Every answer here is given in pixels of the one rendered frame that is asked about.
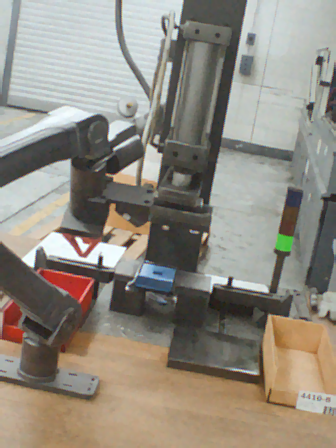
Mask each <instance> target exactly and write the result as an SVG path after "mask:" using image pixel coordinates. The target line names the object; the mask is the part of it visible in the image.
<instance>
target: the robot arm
mask: <svg viewBox="0 0 336 448"><path fill-rule="evenodd" d="M143 155H144V146H143V143H142V140H141V139H140V137H139V136H138V134H137V131H136V126H135V125H134V124H131V123H128V122H124V121H121V120H116V121H114V122H112V123H111V124H110V123H109V120H108V118H107V117H105V116H104V115H102V114H99V113H95V112H92V111H89V110H86V109H82V108H79V107H75V106H73V105H72V106H65V107H63V108H58V109H56V110H53V111H51V112H48V113H47V117H45V118H43V119H41V120H40V122H39V123H37V124H35V125H34V126H32V127H29V128H27V129H25V130H24V131H22V132H19V133H17V134H14V135H12V136H8V137H5V138H3V139H0V189H2V188H3V187H4V186H6V185H8V184H10V183H12V182H14V181H16V180H17V179H20V178H22V177H24V176H26V175H28V174H31V173H32V172H34V171H36V170H38V169H41V168H45V167H48V166H49V165H52V164H55V163H57V162H63V161H66V160H69V159H70V187H69V202H68V205H67V207H66V210H65V212H64V214H63V217H62V222H61V232H62V237H64V238H65V239H66V240H67V241H68V242H69V243H70V244H71V246H72V247H73V249H74V250H75V252H76V253H77V255H78V256H79V257H80V258H84V259H86V258H87V257H88V256H89V255H90V253H91V252H92V251H93V249H94V248H95V247H96V246H97V245H98V244H99V243H100V242H101V241H102V239H103V230H104V227H105V224H106V221H107V218H108V216H109V213H110V205H111V204H116V206H115V209H114V211H116V212H117V213H118V214H119V215H121V216H122V217H123V218H125V219H126V220H127V221H128V222H129V223H130V224H132V225H133V226H134V227H136V228H138V227H142V226H143V225H144V224H146V223H147V222H149V221H150V219H151V214H152V207H153V201H154V193H155V189H154V188H148V187H143V186H137V185H132V184H127V183H116V182H113V181H114V178H113V177H110V176H106V173H107V174H109V175H116V174H118V173H119V172H121V171H122V170H124V169H126V168H127V167H129V166H130V165H131V164H133V163H134V162H136V161H137V160H139V159H141V158H142V157H143ZM76 238H81V241H82V243H83V244H88V246H87V248H86V249H85V251H82V249H81V247H80V245H79V243H78V241H77V239H76ZM0 291H2V292H3V293H4V294H6V295H7V296H8V297H9V298H10V299H11V300H13V301H14V303H17V305H18V306H19V307H21V309H20V310H21V312H22V313H23V312H24V314H23V315H22V317H21V319H20V321H19V322H18V326H17V327H18V328H20V329H21V330H23V331H25V333H24V334H23V339H22V346H21V359H20V358H15V357H10V356H6V355H1V354H0V381H3V382H8V383H13V384H17V385H22V386H27V387H30V388H35V389H40V390H44V391H49V392H54V393H58V394H63V395H68V396H72V397H76V398H81V399H86V400H91V399H92V398H93V396H94V395H95V392H96V390H97V387H98V385H99V382H100V377H99V376H97V375H94V374H89V373H85V372H80V371H75V370H70V369H66V368H61V367H58V362H59V355H60V350H61V345H62V344H64V343H68V342H69V338H70V337H71V336H72V334H73V332H74V331H75V330H76V327H77V326H78V324H79V323H80V321H81V319H82V314H83V309H82V305H81V304H80V303H79V302H78V301H77V300H76V299H74V298H73V297H72V296H71V295H70V294H69V293H68V292H66V291H65V290H63V289H61V288H59V287H57V286H55V285H53V284H51V283H50V282H49V281H48V280H47V279H44V278H42V277H41V276H40V275H39V274H38V273H36V272H35V271H34V270H33V268H32V267H30V266H29V265H28V264H27V263H26V262H24V261H23V260H22V259H21V258H20V257H18V256H17V254H15V253H14V252H12V251H11V250H10V249H9V248H8V247H6V246H5V245H4V244H3V242H2V241H1V239H0Z"/></svg>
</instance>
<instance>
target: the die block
mask: <svg viewBox="0 0 336 448"><path fill-rule="evenodd" d="M129 282H131V281H129V280H124V279H119V278H114V279H113V285H112V291H111V297H110V309H109V310H111V311H116V312H121V313H126V314H131V315H135V316H139V314H140V312H141V309H142V307H143V304H144V301H145V297H146V292H152V293H159V294H165V292H163V291H158V290H153V289H148V288H143V287H139V289H138V292H137V294H131V295H130V296H127V292H126V288H127V286H128V283H129ZM175 292H178V294H177V300H176V305H175V310H174V315H173V320H172V323H174V324H179V325H184V326H188V327H193V328H198V329H203V326H204V321H205V316H206V312H207V307H208V302H209V297H210V296H208V295H203V294H198V293H187V292H183V291H178V290H175Z"/></svg>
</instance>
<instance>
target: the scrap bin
mask: <svg viewBox="0 0 336 448"><path fill-rule="evenodd" d="M36 273H38V274H39V275H40V276H41V277H42V278H44V279H47V280H48V281H49V282H50V283H51V284H53V285H55V286H57V287H59V288H61V289H63V290H65V291H66V292H68V293H69V294H70V295H71V296H72V297H73V298H74V299H76V300H77V301H78V302H79V303H80V304H81V305H82V309H83V314H82V319H81V321H80V323H81V322H82V320H83V319H84V317H85V315H86V313H87V312H88V310H89V308H90V305H91V299H92V293H93V287H94V281H95V279H91V278H86V277H81V276H76V275H71V274H66V273H62V272H57V271H52V270H48V269H43V268H39V270H38V271H37V272H36ZM20 309H21V307H19V306H18V305H17V303H14V301H13V300H11V301H10V304H9V305H8V306H7V307H5V308H4V309H3V317H2V324H1V325H2V332H1V339H2V340H6V341H11V342H16V343H20V344H22V339H23V334H24V333H25V331H23V330H21V329H20V328H18V327H17V326H18V322H19V321H20V319H21V317H22V315H23V314H24V312H23V313H22V312H21V310H20ZM80 323H79V324H78V326H79V325H80ZM78 326H77V327H76V330H77V328H78ZM76 330H75V331H74V332H73V334H72V336H71V337H70V338H69V342H68V343H64V344H62V345H61V350H60V352H63V353H64V351H65V350H66V348H67V347H68V345H69V343H70V341H71V340H72V338H73V337H74V335H75V334H76Z"/></svg>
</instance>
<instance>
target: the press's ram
mask: <svg viewBox="0 0 336 448"><path fill-rule="evenodd" d="M203 178H204V173H203V176H199V175H197V171H195V170H191V169H187V168H181V167H176V166H170V167H169V169H168V171H167V173H166V175H165V177H164V178H163V180H162V181H161V183H160V185H159V186H158V189H157V191H156V193H155V195H154V201H153V207H152V214H151V219H150V221H149V222H151V223H153V224H155V225H159V226H162V230H167V231H168V230H169V227H170V228H175V229H179V228H182V229H187V230H190V233H192V234H194V235H196V234H198V233H199V232H201V233H207V234H209V233H210V228H211V223H212V218H213V211H214V206H210V205H205V204H202V203H203V199H200V198H199V194H200V190H201V186H202V182H203Z"/></svg>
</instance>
